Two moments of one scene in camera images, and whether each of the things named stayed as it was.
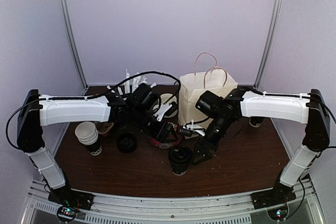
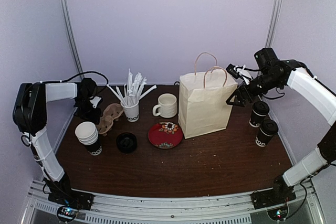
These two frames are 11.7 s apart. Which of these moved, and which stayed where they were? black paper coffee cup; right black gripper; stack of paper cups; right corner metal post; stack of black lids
Moved: right black gripper
Stayed: black paper coffee cup; stack of black lids; stack of paper cups; right corner metal post
